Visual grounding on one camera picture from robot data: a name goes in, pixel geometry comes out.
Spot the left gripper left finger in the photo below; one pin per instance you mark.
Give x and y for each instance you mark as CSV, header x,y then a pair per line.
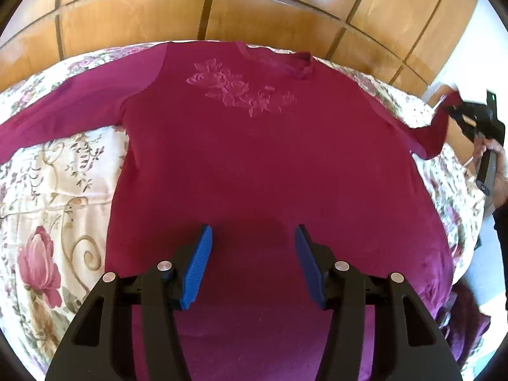
x,y
190,262

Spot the wooden nightstand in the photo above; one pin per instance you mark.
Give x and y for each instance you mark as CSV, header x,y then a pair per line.
x,y
461,145

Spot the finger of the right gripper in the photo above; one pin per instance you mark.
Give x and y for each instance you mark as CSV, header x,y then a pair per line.
x,y
465,123
463,107

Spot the magenta knit sweater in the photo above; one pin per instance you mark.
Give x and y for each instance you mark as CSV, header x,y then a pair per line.
x,y
253,143

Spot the floral bedspread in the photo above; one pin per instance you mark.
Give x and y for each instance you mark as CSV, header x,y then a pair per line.
x,y
62,190

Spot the wooden headboard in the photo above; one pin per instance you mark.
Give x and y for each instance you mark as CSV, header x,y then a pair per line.
x,y
402,42

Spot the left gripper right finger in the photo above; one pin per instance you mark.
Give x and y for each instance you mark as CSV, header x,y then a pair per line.
x,y
316,261

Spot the person's right hand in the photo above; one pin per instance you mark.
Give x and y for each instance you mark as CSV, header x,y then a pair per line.
x,y
499,191

